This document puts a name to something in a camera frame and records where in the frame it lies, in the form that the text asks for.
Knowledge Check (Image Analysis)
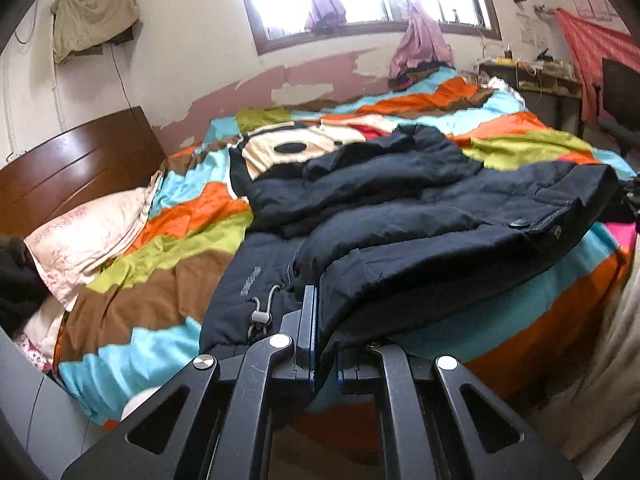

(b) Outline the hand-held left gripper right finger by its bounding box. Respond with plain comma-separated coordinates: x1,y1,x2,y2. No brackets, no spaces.
337,341,583,480

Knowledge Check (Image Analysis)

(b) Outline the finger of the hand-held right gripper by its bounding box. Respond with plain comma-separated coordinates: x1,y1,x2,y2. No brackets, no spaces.
625,176,640,233

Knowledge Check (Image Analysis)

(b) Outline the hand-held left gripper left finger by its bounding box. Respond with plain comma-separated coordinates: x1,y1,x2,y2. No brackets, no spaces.
60,285,321,480

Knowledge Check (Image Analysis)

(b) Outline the dark navy padded jacket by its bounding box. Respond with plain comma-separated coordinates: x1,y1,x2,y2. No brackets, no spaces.
199,122,623,391

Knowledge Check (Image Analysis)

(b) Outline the clothes heap under curtain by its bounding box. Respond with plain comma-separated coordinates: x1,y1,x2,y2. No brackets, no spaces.
390,60,451,91

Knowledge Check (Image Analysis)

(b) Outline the dark clothes pile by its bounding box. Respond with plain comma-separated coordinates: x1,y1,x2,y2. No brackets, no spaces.
0,235,51,336

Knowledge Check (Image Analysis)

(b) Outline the black chair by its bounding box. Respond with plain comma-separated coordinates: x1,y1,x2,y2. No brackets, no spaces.
595,57,640,158

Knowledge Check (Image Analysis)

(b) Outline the wooden desk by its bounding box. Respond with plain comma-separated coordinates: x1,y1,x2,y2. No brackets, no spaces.
475,57,586,136

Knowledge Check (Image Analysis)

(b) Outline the red orange hanging cloth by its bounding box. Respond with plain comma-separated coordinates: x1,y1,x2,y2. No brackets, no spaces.
554,7,640,126

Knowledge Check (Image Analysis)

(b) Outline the colourful patchwork quilt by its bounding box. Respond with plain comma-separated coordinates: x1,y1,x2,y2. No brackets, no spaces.
52,65,638,426

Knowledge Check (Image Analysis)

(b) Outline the cream fleece blanket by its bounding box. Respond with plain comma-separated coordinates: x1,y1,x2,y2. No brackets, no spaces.
530,240,640,471

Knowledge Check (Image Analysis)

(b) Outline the pale floral pillow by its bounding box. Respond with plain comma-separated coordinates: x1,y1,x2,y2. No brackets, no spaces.
22,170,166,311

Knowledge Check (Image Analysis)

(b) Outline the white red floral cloth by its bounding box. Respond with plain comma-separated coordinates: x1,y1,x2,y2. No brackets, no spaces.
15,305,66,371

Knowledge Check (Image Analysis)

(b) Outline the brown wooden headboard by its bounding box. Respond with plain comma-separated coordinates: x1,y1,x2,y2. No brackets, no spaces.
0,105,168,238

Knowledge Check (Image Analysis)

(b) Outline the purple hanging garment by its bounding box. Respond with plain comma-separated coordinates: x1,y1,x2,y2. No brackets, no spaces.
304,0,347,31

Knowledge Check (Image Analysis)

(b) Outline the small wall calendar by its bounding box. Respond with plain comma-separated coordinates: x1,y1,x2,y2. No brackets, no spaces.
515,10,536,43

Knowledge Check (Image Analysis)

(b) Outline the black wall cable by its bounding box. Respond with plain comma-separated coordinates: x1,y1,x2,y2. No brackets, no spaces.
110,45,133,111

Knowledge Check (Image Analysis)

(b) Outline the white wall pipe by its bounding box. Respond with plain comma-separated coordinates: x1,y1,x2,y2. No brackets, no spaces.
47,60,68,133

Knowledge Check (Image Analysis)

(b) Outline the beige cloth on wall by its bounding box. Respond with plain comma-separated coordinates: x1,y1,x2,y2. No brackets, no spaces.
50,0,142,66

